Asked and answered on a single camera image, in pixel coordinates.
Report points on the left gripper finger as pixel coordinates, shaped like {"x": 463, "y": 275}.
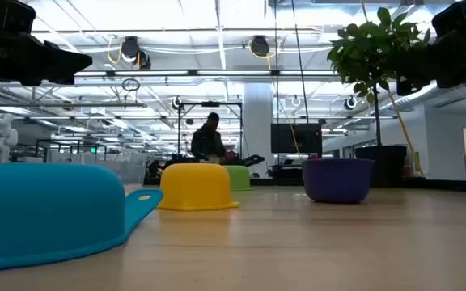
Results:
{"x": 51, "y": 64}

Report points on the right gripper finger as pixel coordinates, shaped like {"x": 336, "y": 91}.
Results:
{"x": 419, "y": 64}

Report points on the navy blue measuring cup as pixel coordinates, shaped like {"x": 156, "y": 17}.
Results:
{"x": 338, "y": 180}

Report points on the teal measuring cup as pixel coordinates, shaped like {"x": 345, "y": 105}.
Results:
{"x": 47, "y": 210}

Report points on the yellow measuring cup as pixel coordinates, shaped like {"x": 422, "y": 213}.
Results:
{"x": 196, "y": 186}

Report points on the green measuring cup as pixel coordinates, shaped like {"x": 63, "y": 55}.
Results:
{"x": 241, "y": 178}

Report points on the clear plastic basket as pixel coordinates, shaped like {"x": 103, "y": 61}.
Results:
{"x": 132, "y": 174}

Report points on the white robot figure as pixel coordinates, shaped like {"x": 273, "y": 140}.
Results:
{"x": 0, "y": 137}

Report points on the green plant in black pot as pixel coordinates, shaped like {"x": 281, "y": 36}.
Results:
{"x": 380, "y": 165}

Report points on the black monitor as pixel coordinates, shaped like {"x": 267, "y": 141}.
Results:
{"x": 295, "y": 137}

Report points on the person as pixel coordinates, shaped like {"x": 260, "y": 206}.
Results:
{"x": 206, "y": 141}

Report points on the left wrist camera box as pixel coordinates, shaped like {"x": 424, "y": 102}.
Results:
{"x": 2, "y": 16}

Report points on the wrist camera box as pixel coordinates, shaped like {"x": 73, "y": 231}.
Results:
{"x": 2, "y": 16}
{"x": 463, "y": 16}

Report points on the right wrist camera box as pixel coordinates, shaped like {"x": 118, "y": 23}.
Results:
{"x": 463, "y": 16}

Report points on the black aluminium table frame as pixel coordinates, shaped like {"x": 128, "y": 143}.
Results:
{"x": 439, "y": 185}

